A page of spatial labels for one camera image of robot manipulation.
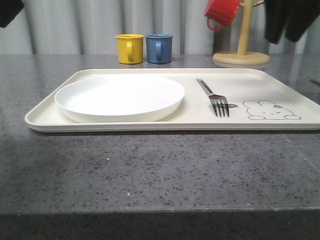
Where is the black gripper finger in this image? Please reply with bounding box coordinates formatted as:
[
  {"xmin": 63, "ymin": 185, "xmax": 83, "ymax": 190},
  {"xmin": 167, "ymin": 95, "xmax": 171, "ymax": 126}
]
[
  {"xmin": 285, "ymin": 0, "xmax": 316, "ymax": 42},
  {"xmin": 0, "ymin": 0, "xmax": 24, "ymax": 28},
  {"xmin": 264, "ymin": 0, "xmax": 292, "ymax": 44}
]

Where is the silver metal fork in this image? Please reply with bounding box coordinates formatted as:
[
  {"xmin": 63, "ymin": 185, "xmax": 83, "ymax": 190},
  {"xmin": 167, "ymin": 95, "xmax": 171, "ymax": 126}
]
[{"xmin": 196, "ymin": 78, "xmax": 230, "ymax": 118}]

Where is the white round plate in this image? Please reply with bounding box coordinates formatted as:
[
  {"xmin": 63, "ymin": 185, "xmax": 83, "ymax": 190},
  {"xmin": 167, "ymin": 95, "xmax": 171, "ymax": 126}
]
[{"xmin": 54, "ymin": 74, "xmax": 185, "ymax": 123}]

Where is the red mug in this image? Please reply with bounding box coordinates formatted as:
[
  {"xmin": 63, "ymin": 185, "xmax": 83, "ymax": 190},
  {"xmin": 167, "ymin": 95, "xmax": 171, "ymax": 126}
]
[{"xmin": 204, "ymin": 0, "xmax": 241, "ymax": 31}]

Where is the wooden mug tree stand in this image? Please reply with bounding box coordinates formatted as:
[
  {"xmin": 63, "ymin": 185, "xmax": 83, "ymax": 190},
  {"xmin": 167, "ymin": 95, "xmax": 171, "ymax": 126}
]
[{"xmin": 212, "ymin": 0, "xmax": 270, "ymax": 65}]

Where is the cream rabbit print tray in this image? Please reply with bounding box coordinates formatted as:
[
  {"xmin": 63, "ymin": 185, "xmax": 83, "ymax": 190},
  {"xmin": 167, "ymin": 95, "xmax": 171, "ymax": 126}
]
[{"xmin": 25, "ymin": 68, "xmax": 320, "ymax": 133}]

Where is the blue mug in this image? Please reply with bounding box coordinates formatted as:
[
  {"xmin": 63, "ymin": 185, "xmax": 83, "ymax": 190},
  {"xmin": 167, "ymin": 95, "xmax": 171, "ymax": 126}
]
[{"xmin": 145, "ymin": 34, "xmax": 173, "ymax": 64}]

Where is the yellow mug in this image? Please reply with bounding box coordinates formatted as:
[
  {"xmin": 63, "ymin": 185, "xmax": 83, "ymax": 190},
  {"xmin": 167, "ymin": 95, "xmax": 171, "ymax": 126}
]
[{"xmin": 115, "ymin": 34, "xmax": 144, "ymax": 64}]

